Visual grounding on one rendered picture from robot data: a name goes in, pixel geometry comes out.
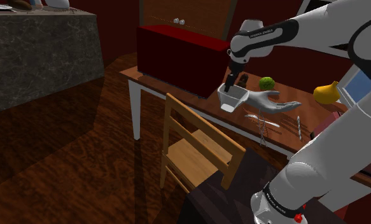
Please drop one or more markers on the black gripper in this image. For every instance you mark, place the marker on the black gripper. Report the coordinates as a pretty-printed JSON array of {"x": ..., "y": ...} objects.
[{"x": 235, "y": 69}]

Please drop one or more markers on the white measuring cup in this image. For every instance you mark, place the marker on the white measuring cup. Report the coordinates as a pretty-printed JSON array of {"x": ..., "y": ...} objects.
[{"x": 231, "y": 100}]

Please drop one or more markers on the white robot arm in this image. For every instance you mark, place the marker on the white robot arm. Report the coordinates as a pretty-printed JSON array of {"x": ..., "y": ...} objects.
[{"x": 334, "y": 145}]

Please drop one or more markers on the small brown figure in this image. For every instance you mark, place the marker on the small brown figure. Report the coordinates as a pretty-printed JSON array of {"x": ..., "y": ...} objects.
[{"x": 243, "y": 81}]

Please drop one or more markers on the green round lettuce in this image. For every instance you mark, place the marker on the green round lettuce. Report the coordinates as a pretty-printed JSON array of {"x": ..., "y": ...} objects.
[{"x": 266, "y": 83}]

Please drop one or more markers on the white mannequin hand figure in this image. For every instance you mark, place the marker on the white mannequin hand figure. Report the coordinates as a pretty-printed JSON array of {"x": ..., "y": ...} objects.
[{"x": 267, "y": 100}]

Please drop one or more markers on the wooden table with white legs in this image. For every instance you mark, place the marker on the wooden table with white legs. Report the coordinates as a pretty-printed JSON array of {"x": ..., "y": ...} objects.
[{"x": 210, "y": 107}]

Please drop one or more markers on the dark red box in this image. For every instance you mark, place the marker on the dark red box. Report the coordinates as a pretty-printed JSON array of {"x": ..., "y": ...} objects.
[{"x": 179, "y": 59}]

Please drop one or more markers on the brown wooden cabinet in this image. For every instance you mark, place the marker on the brown wooden cabinet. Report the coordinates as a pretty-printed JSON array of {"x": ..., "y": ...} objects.
[{"x": 188, "y": 14}]

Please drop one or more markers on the silver knife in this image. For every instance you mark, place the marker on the silver knife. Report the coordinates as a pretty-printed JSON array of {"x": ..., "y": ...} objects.
[{"x": 299, "y": 127}]

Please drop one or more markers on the yellow pear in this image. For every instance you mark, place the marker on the yellow pear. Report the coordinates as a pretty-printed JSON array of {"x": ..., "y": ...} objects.
[{"x": 325, "y": 94}]

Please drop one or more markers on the light wooden chair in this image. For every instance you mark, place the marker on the light wooden chair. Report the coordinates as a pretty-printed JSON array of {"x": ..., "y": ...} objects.
[{"x": 191, "y": 155}]

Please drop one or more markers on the small red block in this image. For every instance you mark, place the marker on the small red block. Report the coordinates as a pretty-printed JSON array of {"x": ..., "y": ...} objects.
[{"x": 328, "y": 122}]

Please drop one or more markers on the white-framed blue screen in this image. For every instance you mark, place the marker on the white-framed blue screen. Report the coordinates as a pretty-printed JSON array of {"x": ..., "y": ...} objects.
[{"x": 357, "y": 86}]

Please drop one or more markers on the dark robot stand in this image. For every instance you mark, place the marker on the dark robot stand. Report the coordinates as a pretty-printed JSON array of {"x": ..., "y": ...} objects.
[{"x": 222, "y": 201}]

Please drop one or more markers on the grey marble counter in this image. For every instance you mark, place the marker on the grey marble counter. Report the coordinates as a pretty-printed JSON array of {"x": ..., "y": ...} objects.
[{"x": 39, "y": 59}]

